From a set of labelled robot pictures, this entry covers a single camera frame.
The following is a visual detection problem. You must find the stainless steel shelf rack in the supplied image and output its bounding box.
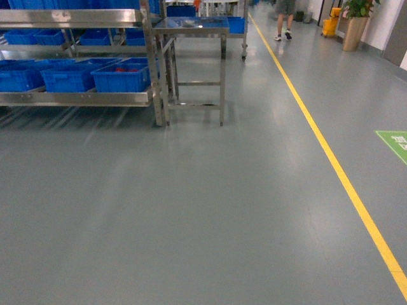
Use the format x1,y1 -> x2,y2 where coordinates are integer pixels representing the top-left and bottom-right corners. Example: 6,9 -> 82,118
1,1 -> 169,126

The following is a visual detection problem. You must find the blue bin with red parts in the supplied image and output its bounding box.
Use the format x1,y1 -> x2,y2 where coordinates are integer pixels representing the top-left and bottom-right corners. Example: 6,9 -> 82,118
91,62 -> 151,93

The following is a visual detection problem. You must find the blue plastic bin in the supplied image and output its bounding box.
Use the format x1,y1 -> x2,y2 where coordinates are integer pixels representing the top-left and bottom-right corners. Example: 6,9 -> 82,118
0,58 -> 76,93
41,58 -> 121,93

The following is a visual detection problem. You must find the stainless steel side table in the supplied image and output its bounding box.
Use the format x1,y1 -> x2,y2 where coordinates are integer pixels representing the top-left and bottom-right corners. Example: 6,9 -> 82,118
153,17 -> 229,125

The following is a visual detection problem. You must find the walking person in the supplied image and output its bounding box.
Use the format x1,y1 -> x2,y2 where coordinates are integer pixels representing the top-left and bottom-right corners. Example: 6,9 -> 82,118
273,0 -> 298,42

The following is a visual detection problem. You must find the yellow mop bucket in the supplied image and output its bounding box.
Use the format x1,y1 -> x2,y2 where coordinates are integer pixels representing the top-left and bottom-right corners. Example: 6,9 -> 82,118
321,8 -> 341,37

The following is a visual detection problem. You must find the potted plant in gold planter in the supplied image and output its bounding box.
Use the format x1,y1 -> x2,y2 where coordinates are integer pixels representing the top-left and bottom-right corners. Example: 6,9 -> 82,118
341,0 -> 381,51

